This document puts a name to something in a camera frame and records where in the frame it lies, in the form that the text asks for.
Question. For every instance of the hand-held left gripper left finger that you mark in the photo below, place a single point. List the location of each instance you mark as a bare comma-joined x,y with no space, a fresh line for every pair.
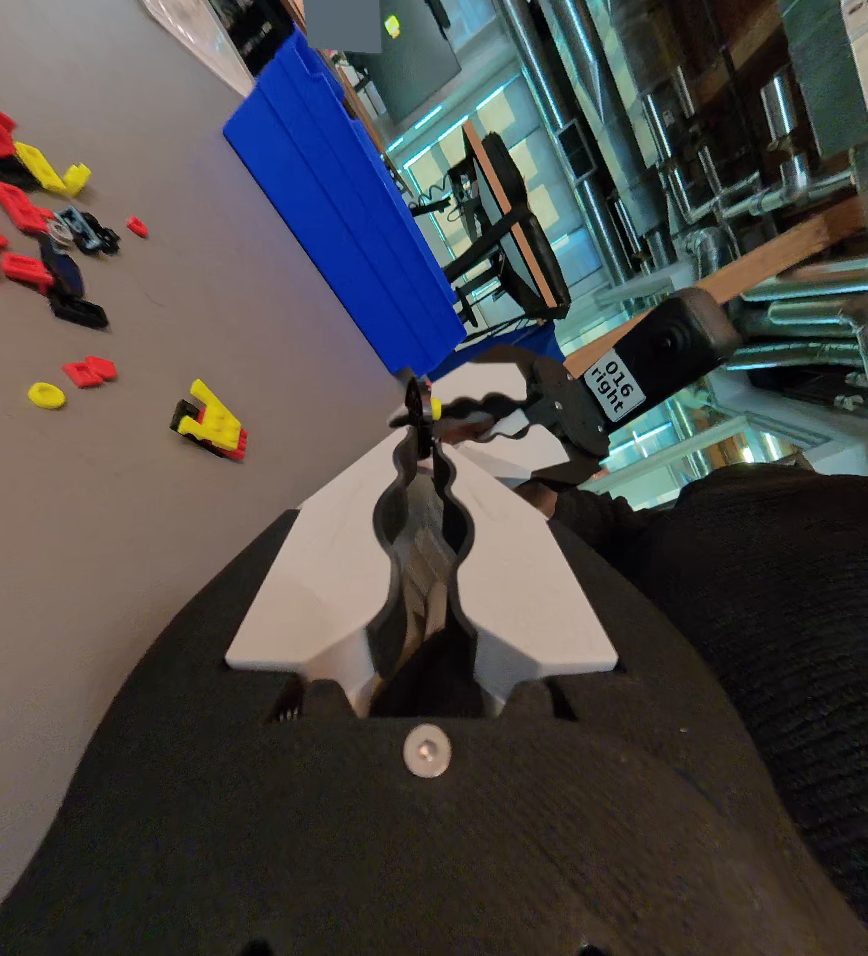
307,597

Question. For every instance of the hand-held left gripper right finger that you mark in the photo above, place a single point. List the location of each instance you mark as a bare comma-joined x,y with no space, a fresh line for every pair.
538,597

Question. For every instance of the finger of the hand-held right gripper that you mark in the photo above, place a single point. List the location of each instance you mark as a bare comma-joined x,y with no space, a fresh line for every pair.
531,452
478,382

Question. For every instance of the yellow black lego assembly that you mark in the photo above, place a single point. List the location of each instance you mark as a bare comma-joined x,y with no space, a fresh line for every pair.
417,418

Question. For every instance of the yellow black lego wedge part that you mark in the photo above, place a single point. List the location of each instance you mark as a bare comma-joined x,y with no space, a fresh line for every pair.
213,422

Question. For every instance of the person's right forearm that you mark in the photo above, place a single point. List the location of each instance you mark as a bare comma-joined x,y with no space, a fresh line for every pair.
613,515

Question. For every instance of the red half-round lego tile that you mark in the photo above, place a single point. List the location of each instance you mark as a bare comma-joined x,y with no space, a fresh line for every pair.
137,226
103,367

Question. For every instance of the red square lego plate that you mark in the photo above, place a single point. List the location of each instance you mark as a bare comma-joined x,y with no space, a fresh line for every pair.
79,375

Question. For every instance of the yellow round lego tile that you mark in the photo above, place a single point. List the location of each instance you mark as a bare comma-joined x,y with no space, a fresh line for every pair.
46,396

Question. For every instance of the pile of loose lego pieces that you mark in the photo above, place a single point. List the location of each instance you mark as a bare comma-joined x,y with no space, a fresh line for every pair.
23,209

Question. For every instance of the person's right hand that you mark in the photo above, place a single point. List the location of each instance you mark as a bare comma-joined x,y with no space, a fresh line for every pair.
538,499

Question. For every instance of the blue object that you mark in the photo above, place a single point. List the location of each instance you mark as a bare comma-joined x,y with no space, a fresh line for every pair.
493,351

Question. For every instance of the wooden desk with black legs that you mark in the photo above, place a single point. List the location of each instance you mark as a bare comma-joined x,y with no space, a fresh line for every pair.
516,216

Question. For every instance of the blue plastic bin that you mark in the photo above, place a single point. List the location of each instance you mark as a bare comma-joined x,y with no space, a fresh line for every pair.
344,224

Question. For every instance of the wooden desk edge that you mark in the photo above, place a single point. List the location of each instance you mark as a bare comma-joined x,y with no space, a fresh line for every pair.
762,261

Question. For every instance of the black knit sweater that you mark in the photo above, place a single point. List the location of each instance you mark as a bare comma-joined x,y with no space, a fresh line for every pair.
777,709

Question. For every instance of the dark monitor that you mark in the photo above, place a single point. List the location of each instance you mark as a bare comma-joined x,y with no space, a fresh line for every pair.
419,67

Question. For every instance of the glossy printed sheet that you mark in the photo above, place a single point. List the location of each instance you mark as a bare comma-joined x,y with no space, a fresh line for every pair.
195,37

